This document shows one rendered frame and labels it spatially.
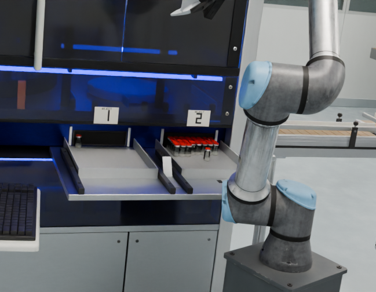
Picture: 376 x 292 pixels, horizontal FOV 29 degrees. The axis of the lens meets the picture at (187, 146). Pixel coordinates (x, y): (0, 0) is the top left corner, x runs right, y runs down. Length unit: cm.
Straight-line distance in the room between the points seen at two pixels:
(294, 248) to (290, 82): 54
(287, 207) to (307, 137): 98
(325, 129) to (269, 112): 130
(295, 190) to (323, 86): 39
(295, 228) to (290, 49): 593
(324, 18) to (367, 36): 642
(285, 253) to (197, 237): 81
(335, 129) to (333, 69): 129
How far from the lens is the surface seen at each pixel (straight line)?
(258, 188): 194
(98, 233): 269
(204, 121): 265
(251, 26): 263
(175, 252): 280
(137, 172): 235
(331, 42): 183
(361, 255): 434
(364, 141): 309
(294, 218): 201
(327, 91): 173
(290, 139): 292
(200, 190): 231
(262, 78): 169
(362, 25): 823
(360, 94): 840
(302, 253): 206
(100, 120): 254
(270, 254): 206
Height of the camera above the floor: 165
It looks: 16 degrees down
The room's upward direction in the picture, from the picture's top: 6 degrees clockwise
